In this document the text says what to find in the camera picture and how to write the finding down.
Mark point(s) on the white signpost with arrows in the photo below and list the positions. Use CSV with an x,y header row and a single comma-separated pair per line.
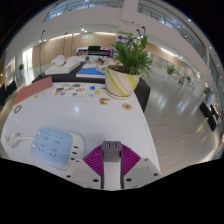
x,y
122,37

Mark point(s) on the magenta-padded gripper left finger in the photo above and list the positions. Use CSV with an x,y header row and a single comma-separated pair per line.
x,y
76,171

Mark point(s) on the flat red board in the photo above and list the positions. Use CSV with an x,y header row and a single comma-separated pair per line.
x,y
33,89

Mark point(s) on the black piano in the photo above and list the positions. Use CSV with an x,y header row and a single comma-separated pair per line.
x,y
95,49

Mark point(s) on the small grey charger block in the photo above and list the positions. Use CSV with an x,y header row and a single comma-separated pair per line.
x,y
111,155

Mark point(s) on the group of black chairs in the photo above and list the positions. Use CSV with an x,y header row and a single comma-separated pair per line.
x,y
11,87
206,110

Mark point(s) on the black box stand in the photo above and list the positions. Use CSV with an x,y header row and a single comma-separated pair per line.
x,y
142,93

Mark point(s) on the green plant in striped pot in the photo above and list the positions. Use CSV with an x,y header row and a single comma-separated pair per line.
x,y
120,83

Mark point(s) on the white sheet with colourful stickers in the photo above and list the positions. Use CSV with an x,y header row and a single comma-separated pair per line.
x,y
70,89

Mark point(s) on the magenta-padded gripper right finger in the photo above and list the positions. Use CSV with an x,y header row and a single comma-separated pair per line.
x,y
146,170

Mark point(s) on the blue display mat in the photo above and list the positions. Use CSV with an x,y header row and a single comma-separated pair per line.
x,y
90,71

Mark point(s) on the small potted plant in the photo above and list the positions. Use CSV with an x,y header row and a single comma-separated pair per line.
x,y
170,70
21,67

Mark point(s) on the black low display platform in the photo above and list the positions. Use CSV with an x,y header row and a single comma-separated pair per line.
x,y
66,77

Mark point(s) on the white and blue power strip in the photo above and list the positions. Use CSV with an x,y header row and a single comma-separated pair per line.
x,y
53,146

